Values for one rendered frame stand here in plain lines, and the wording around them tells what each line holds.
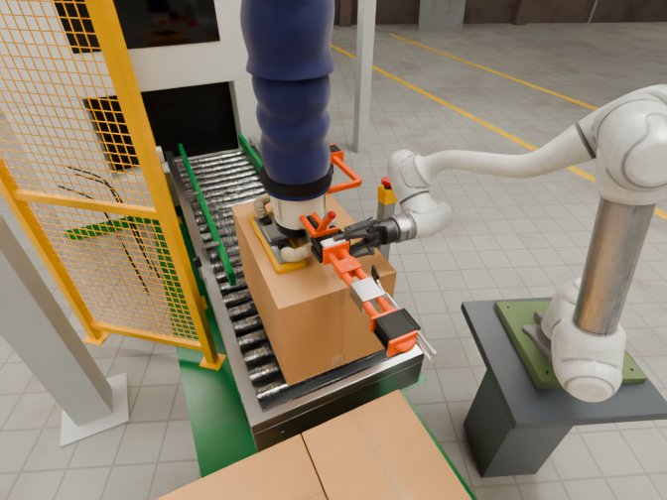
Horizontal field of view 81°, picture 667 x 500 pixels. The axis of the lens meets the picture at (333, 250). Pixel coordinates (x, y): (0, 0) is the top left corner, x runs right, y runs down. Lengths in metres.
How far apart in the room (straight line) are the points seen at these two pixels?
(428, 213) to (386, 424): 0.75
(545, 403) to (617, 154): 0.82
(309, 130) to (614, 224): 0.76
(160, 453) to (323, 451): 0.97
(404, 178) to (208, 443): 1.54
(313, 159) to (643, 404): 1.26
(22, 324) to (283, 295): 1.07
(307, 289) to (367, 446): 0.59
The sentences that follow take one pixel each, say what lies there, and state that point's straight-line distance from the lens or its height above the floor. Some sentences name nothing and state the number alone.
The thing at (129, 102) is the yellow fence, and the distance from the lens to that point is 1.51.
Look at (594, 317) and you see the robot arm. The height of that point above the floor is 1.13.
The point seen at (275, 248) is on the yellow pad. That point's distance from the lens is 1.32.
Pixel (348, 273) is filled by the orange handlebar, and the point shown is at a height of 1.15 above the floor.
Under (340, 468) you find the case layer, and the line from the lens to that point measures 1.44.
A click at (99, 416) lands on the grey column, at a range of 2.38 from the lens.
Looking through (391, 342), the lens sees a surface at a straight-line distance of 0.88.
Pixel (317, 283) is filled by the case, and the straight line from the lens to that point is 1.21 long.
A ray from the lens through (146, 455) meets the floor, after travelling 2.22.
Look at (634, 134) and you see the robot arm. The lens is 0.93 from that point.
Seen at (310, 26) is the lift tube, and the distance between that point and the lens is 1.04.
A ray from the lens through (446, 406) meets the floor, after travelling 2.23.
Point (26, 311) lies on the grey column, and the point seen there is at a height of 0.79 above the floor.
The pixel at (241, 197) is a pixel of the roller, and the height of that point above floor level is 0.53.
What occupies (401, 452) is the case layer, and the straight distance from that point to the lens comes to 1.47.
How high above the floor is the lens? 1.88
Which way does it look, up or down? 39 degrees down
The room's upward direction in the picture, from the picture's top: straight up
